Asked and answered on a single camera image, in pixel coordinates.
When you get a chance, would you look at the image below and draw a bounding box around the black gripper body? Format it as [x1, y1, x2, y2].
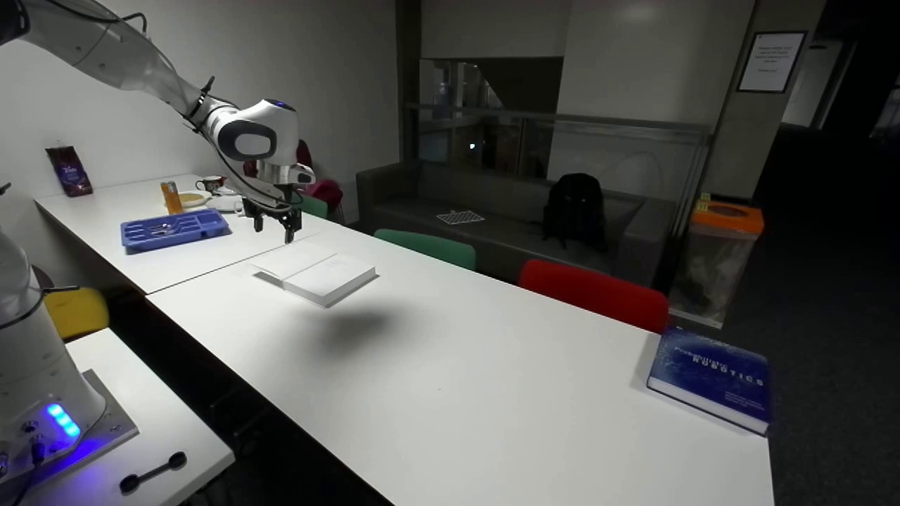
[241, 177, 308, 222]

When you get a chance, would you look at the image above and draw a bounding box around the white box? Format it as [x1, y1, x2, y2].
[250, 247, 382, 308]

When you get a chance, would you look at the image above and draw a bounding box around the blue hardcover book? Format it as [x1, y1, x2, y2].
[645, 323, 777, 434]

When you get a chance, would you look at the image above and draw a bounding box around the green chair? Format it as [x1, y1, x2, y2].
[298, 190, 331, 218]
[375, 225, 479, 273]

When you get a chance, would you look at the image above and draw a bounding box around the dark red office chair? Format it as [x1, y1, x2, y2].
[292, 138, 347, 215]

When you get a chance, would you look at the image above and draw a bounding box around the blue cutlery tray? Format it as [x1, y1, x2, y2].
[119, 207, 233, 256]

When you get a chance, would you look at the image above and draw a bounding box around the white sheet on sofa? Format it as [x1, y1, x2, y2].
[431, 205, 489, 229]

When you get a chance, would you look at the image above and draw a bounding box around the phone on stand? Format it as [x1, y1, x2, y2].
[42, 142, 95, 198]

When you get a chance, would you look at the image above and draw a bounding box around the dark grey sofa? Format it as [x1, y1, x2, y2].
[354, 159, 680, 288]

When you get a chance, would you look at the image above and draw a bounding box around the black dumbbell-shaped tool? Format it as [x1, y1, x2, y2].
[119, 448, 188, 498]

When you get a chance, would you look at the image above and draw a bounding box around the bin with orange lid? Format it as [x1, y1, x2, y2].
[670, 194, 769, 330]

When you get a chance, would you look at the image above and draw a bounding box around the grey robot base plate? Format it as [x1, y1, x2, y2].
[0, 367, 140, 492]

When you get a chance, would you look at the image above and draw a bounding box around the framed wall notice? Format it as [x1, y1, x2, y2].
[734, 28, 810, 94]

